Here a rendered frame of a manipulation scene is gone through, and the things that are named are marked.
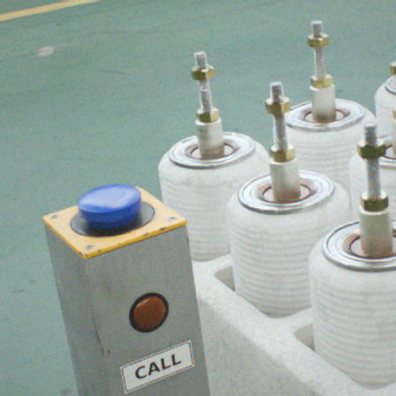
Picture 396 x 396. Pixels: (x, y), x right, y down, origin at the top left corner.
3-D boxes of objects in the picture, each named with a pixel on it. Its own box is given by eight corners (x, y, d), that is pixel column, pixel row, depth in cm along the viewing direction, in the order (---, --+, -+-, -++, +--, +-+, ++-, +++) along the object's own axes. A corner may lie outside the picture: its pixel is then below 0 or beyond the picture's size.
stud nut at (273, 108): (262, 115, 78) (262, 103, 78) (268, 107, 80) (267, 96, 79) (288, 114, 78) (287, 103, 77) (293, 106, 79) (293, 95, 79)
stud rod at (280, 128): (277, 179, 81) (268, 86, 77) (279, 174, 81) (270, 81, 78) (290, 179, 80) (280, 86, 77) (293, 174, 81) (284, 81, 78)
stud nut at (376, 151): (355, 150, 70) (354, 139, 69) (380, 147, 70) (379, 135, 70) (362, 161, 68) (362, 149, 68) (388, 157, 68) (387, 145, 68)
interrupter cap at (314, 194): (236, 222, 78) (235, 214, 78) (239, 181, 85) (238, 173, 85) (338, 214, 78) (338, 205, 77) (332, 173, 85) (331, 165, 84)
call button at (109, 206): (156, 225, 65) (151, 195, 64) (97, 246, 64) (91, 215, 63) (128, 205, 68) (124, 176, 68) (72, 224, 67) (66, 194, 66)
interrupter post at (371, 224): (353, 247, 73) (350, 204, 71) (384, 239, 73) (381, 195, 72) (369, 261, 70) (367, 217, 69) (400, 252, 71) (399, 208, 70)
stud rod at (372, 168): (367, 225, 72) (361, 122, 69) (380, 223, 72) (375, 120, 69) (370, 232, 71) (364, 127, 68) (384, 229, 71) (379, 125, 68)
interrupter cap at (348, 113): (273, 133, 94) (272, 126, 94) (295, 104, 100) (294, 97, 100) (355, 135, 91) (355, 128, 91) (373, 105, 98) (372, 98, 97)
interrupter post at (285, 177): (271, 204, 81) (267, 164, 79) (271, 192, 83) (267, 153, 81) (302, 201, 80) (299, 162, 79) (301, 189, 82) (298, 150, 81)
